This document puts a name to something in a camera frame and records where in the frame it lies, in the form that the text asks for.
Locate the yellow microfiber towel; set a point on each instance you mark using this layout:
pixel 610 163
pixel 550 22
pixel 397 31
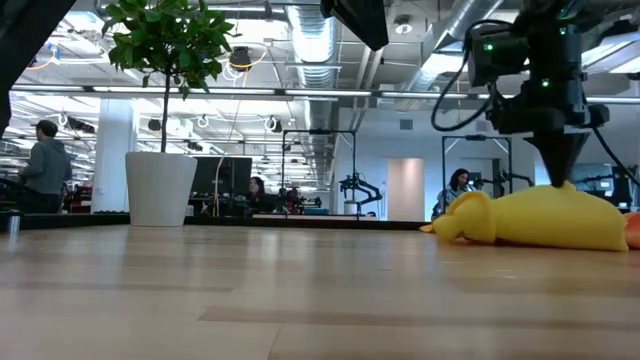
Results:
pixel 550 220

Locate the black station frame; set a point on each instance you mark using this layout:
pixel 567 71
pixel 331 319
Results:
pixel 475 137
pixel 320 132

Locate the white plant pot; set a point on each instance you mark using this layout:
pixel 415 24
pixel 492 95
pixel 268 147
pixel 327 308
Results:
pixel 160 190

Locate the silver ceiling duct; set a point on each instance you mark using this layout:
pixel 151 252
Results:
pixel 315 40

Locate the black monitor back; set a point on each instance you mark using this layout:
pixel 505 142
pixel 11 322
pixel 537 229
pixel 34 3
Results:
pixel 225 177

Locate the black ceiling speaker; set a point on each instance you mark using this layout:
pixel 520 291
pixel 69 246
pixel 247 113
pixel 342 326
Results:
pixel 240 59

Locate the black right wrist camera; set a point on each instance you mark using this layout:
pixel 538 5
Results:
pixel 500 60

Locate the silver metal cylinder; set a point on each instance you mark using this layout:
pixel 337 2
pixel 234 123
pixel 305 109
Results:
pixel 14 222

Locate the dark computer monitor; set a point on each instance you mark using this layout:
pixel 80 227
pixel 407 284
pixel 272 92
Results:
pixel 597 175

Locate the pale pink door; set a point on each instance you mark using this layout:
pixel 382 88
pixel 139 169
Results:
pixel 406 190

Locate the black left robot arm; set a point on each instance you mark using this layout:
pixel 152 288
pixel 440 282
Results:
pixel 25 40

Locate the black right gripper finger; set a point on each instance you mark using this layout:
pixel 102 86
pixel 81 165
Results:
pixel 549 155
pixel 570 155

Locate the green leafy plant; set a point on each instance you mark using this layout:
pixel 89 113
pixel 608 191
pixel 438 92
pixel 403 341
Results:
pixel 170 45

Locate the small white pot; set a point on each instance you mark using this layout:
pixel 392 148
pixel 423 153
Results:
pixel 351 208

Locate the person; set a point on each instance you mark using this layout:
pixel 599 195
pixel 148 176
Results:
pixel 455 187
pixel 47 170
pixel 260 197

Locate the white column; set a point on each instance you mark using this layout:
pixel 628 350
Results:
pixel 112 150

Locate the black background robot arm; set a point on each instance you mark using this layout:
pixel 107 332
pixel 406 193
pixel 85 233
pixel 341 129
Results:
pixel 362 187

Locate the orange microfiber towel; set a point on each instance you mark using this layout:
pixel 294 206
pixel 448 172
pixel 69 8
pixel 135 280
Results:
pixel 634 230

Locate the long ceiling light strip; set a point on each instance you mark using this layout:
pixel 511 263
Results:
pixel 240 91

